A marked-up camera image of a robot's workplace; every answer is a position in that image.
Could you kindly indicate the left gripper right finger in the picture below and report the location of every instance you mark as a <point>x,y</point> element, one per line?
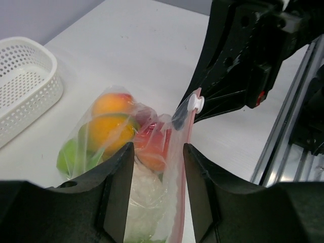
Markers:
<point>227,208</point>

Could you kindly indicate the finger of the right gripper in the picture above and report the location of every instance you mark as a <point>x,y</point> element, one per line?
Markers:
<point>229,35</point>
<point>221,100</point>

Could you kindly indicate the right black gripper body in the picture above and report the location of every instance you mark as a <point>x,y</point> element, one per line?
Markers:
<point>278,38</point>

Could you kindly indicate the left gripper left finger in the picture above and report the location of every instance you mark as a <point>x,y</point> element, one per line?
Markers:
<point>89,208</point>

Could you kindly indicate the white fake cauliflower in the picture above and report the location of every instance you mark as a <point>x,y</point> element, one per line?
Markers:
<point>151,206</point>

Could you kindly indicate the clear zip top bag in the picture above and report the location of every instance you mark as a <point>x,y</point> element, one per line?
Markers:
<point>181,123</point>

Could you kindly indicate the green fake apple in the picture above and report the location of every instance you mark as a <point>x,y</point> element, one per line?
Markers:
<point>74,160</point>

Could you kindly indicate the yellow green fake mango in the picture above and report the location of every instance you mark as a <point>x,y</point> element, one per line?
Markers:
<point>108,132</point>

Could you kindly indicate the dark purple fake fruit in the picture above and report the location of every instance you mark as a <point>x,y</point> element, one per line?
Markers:
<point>145,116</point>

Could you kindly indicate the orange red fake peach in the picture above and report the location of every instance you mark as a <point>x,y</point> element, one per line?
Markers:
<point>151,145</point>

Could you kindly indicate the yellow fake fruit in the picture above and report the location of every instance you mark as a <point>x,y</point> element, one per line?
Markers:
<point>113,103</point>

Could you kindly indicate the white perforated plastic basket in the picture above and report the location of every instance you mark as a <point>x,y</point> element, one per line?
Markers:
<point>30,84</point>

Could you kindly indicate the aluminium mounting rail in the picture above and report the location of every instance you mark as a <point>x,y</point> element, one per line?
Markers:
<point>281,160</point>

